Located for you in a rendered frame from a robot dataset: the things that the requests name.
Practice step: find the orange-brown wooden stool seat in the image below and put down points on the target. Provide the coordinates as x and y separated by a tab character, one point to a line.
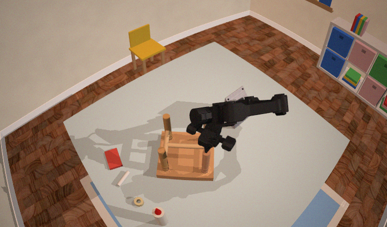
184	163

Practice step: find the tan roll of masking tape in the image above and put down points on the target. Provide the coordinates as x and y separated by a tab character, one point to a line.
138	199

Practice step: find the red rectangular block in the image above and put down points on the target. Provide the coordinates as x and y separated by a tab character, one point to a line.
113	159

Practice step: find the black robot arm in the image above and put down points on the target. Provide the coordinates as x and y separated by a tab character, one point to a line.
233	112

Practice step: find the tan wooden stool legs with crossbar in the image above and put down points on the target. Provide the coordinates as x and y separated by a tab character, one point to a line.
162	151

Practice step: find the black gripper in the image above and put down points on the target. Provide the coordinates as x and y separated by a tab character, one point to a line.
227	143

